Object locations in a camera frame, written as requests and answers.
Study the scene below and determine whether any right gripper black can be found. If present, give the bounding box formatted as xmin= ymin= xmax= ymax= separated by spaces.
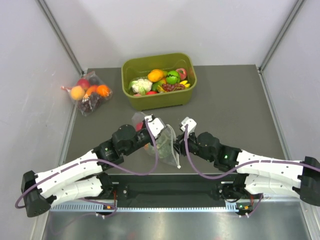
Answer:
xmin=170 ymin=129 xmax=215 ymax=163

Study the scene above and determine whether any polka dot zip top bag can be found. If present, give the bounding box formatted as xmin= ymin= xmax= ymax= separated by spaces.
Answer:
xmin=131 ymin=112 xmax=181 ymax=169

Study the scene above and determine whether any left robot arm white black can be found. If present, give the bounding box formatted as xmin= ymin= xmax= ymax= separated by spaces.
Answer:
xmin=15 ymin=119 xmax=166 ymax=218

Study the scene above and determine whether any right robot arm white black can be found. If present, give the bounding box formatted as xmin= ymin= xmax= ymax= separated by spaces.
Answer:
xmin=173 ymin=132 xmax=320 ymax=206

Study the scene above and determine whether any fake orange fruit in bag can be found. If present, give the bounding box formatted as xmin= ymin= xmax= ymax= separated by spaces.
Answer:
xmin=144 ymin=143 xmax=151 ymax=151

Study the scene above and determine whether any fake red fruit in bag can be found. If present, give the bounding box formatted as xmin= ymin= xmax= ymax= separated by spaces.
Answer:
xmin=135 ymin=121 xmax=144 ymax=132

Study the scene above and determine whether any fake cauliflower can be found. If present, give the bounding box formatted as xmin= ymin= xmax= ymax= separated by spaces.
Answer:
xmin=129 ymin=78 xmax=153 ymax=96

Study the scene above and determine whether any fake purple grapes bunch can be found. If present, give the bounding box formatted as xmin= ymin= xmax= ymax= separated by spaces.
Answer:
xmin=161 ymin=83 xmax=186 ymax=92

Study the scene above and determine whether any fake yellow banana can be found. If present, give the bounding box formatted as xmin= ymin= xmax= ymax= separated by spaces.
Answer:
xmin=179 ymin=80 xmax=191 ymax=89

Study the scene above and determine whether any fake orange mango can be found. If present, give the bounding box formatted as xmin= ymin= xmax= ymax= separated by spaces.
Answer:
xmin=147 ymin=69 xmax=165 ymax=83

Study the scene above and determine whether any fake green apple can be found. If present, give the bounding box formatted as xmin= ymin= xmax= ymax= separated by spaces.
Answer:
xmin=166 ymin=70 xmax=181 ymax=85

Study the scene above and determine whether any clear bag of fake fruit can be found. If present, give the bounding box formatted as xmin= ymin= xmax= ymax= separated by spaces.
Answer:
xmin=61 ymin=71 xmax=113 ymax=116

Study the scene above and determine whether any fake pink apple slice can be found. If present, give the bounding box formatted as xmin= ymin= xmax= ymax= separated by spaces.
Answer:
xmin=176 ymin=68 xmax=188 ymax=81

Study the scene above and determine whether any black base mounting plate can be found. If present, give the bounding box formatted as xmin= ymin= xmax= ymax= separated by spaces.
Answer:
xmin=84 ymin=172 xmax=266 ymax=208

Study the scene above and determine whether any green plastic bin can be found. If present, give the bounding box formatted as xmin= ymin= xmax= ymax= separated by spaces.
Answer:
xmin=121 ymin=52 xmax=197 ymax=111

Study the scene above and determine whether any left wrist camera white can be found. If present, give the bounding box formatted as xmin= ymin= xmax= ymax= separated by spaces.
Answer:
xmin=144 ymin=115 xmax=166 ymax=140

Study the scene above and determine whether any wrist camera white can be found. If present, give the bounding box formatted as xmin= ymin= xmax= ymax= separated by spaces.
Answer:
xmin=144 ymin=115 xmax=166 ymax=140
xmin=179 ymin=117 xmax=197 ymax=136

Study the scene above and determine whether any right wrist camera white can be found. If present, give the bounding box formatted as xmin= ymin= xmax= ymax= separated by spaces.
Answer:
xmin=179 ymin=117 xmax=197 ymax=136

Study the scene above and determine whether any grey slotted cable duct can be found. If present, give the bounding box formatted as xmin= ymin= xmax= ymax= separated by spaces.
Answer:
xmin=50 ymin=201 xmax=253 ymax=213

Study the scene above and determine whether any left aluminium frame post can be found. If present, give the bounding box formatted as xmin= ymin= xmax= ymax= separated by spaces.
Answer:
xmin=35 ymin=0 xmax=84 ymax=76

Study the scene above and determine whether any aluminium frame post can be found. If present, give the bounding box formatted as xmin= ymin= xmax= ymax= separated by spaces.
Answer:
xmin=35 ymin=0 xmax=84 ymax=76
xmin=257 ymin=0 xmax=306 ymax=74

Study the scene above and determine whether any right aluminium frame post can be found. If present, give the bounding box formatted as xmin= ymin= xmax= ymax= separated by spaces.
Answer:
xmin=257 ymin=0 xmax=306 ymax=74

